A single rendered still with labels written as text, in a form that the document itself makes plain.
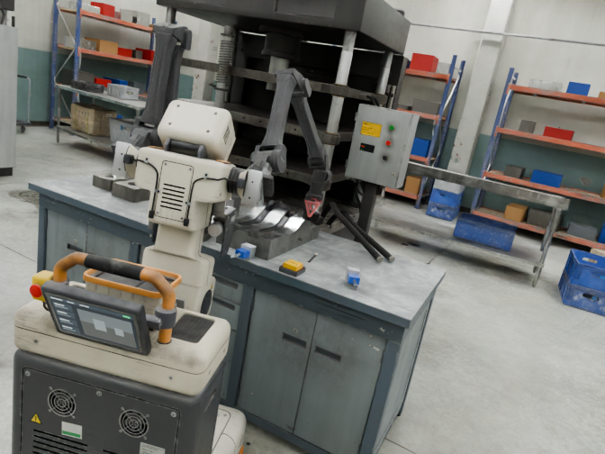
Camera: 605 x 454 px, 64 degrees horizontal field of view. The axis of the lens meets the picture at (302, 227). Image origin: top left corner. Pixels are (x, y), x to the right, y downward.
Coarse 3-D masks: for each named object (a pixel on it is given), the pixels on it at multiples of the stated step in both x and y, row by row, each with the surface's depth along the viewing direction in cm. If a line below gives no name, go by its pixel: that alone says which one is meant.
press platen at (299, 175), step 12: (240, 144) 343; (252, 144) 354; (240, 156) 293; (288, 156) 330; (300, 156) 340; (288, 168) 280; (300, 168) 288; (312, 168) 296; (336, 168) 314; (300, 180) 277; (336, 180) 295; (360, 192) 309
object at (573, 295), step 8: (560, 280) 505; (568, 280) 461; (560, 288) 495; (568, 288) 457; (576, 288) 453; (584, 288) 450; (568, 296) 457; (576, 296) 454; (584, 296) 451; (592, 296) 448; (600, 296) 445; (568, 304) 457; (576, 304) 456; (584, 304) 453; (592, 304) 450; (600, 304) 447; (592, 312) 450; (600, 312) 449
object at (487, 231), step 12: (468, 216) 559; (480, 216) 554; (456, 228) 529; (468, 228) 524; (480, 228) 518; (492, 228) 513; (504, 228) 544; (516, 228) 526; (468, 240) 527; (480, 240) 521; (492, 240) 515; (504, 240) 510
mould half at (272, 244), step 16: (256, 208) 231; (256, 224) 216; (272, 224) 220; (288, 224) 220; (304, 224) 224; (240, 240) 204; (256, 240) 200; (272, 240) 198; (288, 240) 213; (304, 240) 230; (256, 256) 202; (272, 256) 203
